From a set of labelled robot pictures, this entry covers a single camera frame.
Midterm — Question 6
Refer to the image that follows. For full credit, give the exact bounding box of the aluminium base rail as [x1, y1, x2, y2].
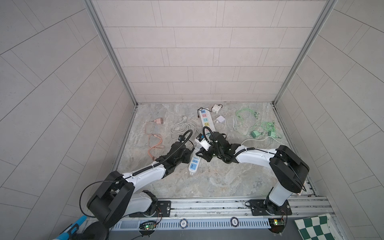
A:
[98, 196, 334, 233]

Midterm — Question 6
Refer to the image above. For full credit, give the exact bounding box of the blue handled tool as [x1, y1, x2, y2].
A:
[54, 216, 87, 240]

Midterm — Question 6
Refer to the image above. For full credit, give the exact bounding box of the white power strip cord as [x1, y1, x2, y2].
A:
[170, 115, 197, 140]

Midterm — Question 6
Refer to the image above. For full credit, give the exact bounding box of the long multicolour power strip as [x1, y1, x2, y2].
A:
[198, 108, 216, 132]

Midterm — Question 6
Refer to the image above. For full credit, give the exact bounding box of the green cable bundle far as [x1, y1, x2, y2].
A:
[234, 107, 261, 122]

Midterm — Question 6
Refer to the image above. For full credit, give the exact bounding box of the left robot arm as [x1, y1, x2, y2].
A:
[86, 130, 193, 228]

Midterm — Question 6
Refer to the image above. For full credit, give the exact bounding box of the small blue-socket power strip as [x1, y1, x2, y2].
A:
[188, 155, 201, 176]

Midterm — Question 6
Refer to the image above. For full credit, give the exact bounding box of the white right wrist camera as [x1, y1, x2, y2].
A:
[195, 137, 211, 151]

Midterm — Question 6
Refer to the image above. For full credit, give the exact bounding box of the green charger with cable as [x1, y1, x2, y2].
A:
[250, 121, 283, 139]

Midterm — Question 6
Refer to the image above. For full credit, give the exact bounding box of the green white checkerboard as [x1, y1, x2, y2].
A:
[295, 214, 343, 240]

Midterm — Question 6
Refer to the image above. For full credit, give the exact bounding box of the black round stool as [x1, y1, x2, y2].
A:
[80, 222, 110, 240]

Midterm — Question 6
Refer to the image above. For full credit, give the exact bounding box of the pink charger with cable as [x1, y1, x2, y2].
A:
[145, 118, 165, 160]

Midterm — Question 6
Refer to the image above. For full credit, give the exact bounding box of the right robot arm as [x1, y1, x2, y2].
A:
[195, 132, 310, 216]

